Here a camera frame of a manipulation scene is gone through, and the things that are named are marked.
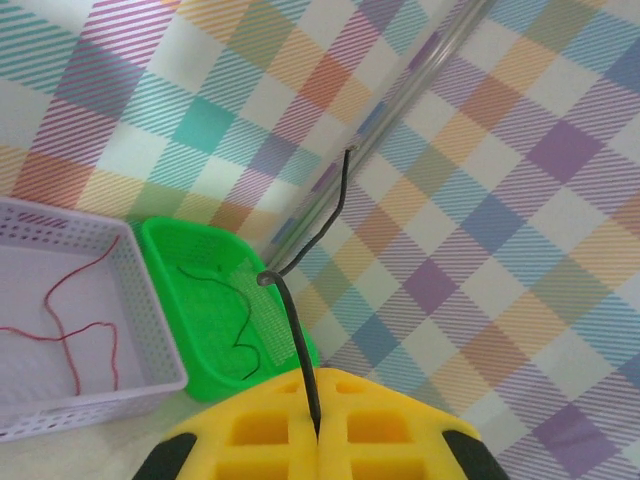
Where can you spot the purple plastic basket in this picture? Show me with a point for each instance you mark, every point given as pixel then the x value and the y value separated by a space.
pixel 30 280

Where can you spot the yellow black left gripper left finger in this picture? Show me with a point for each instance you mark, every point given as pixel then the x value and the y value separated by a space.
pixel 250 435

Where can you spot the green plastic basket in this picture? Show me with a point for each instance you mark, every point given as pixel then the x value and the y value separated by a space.
pixel 210 325

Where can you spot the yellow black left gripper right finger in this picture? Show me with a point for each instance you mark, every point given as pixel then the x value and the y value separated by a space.
pixel 390 440

